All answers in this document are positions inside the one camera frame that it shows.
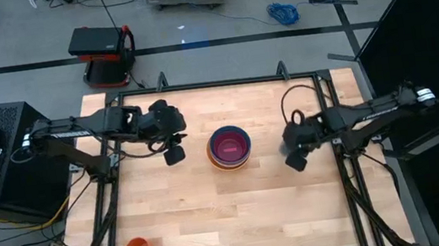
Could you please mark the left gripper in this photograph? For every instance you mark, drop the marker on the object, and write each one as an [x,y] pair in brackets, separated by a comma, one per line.
[164,122]

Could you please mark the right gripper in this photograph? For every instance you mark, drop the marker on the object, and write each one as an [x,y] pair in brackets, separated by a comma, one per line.
[299,135]

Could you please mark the orange bowl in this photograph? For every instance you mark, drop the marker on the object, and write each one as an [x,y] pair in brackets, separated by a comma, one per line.
[225,168]

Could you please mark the pink bowl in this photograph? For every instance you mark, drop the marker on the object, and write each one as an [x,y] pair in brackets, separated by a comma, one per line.
[229,147]

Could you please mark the teal bowl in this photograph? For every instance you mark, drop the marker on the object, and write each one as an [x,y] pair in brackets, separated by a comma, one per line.
[227,127]

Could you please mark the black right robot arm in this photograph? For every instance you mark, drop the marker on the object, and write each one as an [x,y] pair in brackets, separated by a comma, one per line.
[371,111]

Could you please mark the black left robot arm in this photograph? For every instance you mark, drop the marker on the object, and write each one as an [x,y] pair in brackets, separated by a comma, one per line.
[71,127]

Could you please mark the black and red cart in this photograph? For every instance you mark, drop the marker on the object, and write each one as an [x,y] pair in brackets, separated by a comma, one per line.
[102,53]

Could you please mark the black computer tower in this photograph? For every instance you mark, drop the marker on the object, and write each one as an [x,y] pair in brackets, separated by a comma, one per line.
[20,187]

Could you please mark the black metal floor bar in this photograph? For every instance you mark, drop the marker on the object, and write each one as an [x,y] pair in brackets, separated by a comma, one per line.
[333,1]

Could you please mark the black metal table frame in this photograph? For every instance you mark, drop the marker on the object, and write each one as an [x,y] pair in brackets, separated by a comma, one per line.
[214,83]

